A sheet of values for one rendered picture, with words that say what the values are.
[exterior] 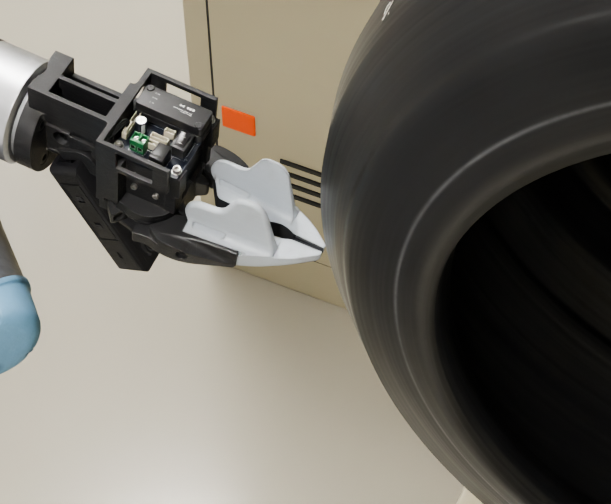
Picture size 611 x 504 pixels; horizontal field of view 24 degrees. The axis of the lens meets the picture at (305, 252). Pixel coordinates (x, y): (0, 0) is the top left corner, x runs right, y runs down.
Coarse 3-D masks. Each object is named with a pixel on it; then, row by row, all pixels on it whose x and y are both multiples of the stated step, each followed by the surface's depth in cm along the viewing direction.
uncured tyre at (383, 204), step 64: (448, 0) 63; (512, 0) 60; (576, 0) 57; (384, 64) 67; (448, 64) 63; (512, 64) 60; (576, 64) 58; (384, 128) 67; (448, 128) 64; (512, 128) 62; (576, 128) 60; (320, 192) 78; (384, 192) 69; (448, 192) 67; (512, 192) 64; (576, 192) 102; (384, 256) 73; (448, 256) 70; (512, 256) 98; (576, 256) 102; (384, 320) 77; (448, 320) 77; (512, 320) 97; (576, 320) 100; (384, 384) 83; (448, 384) 79; (512, 384) 95; (576, 384) 98; (448, 448) 84; (512, 448) 84; (576, 448) 96
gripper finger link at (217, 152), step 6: (216, 150) 100; (222, 150) 100; (228, 150) 100; (210, 156) 100; (216, 156) 100; (222, 156) 100; (228, 156) 100; (234, 156) 100; (210, 162) 99; (234, 162) 100; (240, 162) 100; (204, 168) 100; (210, 168) 99; (204, 174) 99; (210, 174) 99; (210, 180) 99; (210, 186) 100
